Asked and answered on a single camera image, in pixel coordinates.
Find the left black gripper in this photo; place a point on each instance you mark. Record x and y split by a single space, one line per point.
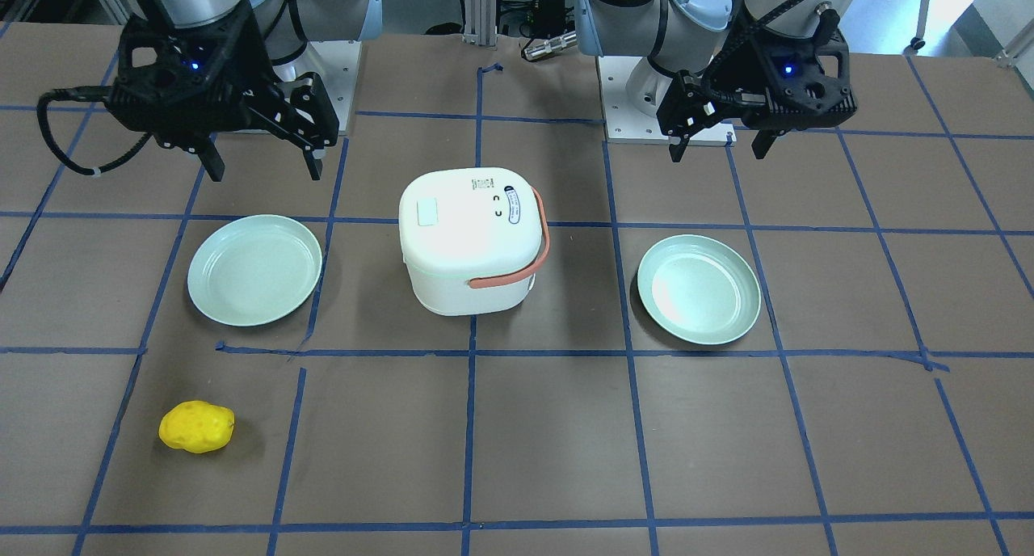
737 79

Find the yellow toy potato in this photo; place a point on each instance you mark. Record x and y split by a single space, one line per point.
197 427

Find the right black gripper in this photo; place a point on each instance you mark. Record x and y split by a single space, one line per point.
249 73

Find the white rice cooker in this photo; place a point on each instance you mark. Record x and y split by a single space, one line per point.
472 239

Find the aluminium frame post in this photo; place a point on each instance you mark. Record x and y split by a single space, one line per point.
479 22

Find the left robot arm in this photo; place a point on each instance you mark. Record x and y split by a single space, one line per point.
687 35

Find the green plate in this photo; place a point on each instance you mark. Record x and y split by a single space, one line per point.
698 289
255 270

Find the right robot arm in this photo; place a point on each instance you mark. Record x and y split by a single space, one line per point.
297 25

